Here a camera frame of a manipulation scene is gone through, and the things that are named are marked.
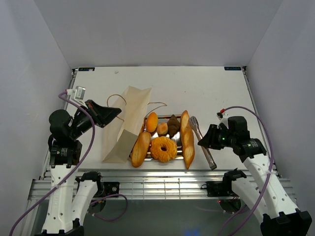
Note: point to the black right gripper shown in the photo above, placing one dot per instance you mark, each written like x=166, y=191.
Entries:
x=208, y=140

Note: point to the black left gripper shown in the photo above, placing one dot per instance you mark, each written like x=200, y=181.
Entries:
x=102, y=115

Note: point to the long baguette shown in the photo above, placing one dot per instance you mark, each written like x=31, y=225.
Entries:
x=187, y=139

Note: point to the beige paper bag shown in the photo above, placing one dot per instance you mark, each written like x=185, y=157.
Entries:
x=120, y=135

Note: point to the short loaf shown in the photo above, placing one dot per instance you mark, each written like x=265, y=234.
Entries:
x=140, y=149

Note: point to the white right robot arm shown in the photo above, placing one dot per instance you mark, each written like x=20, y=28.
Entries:
x=276, y=212

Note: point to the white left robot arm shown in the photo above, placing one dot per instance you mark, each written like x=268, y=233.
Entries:
x=65, y=213

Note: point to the brown chocolate croissant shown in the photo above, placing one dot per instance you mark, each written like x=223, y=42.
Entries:
x=173, y=126

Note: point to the twisted loaf back left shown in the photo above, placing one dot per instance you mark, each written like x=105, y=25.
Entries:
x=143, y=126

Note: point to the metal tray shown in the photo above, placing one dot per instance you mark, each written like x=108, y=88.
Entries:
x=156, y=140

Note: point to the orange oval bun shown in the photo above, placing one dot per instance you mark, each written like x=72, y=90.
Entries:
x=152, y=122

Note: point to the small round bun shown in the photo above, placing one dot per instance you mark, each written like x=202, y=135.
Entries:
x=162, y=128

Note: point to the blue label left corner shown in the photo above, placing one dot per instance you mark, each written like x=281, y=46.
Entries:
x=86, y=69

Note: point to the blue label corner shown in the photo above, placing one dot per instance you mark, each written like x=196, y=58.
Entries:
x=232, y=68
x=86, y=69

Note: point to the blue label right corner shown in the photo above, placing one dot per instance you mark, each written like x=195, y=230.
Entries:
x=232, y=68

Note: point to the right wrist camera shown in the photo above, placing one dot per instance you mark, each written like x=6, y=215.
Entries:
x=223, y=117

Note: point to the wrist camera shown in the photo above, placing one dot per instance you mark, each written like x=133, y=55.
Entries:
x=77, y=94
x=223, y=117

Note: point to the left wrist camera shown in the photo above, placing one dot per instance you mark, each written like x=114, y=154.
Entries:
x=77, y=94

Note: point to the ring shaped bread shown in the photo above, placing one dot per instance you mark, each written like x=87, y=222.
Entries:
x=163, y=149

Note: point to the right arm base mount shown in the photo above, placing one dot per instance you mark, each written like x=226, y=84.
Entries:
x=228, y=200

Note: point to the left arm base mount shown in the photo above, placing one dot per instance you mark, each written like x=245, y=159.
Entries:
x=107, y=188

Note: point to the aluminium frame rail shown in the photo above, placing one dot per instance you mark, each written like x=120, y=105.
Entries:
x=153, y=185

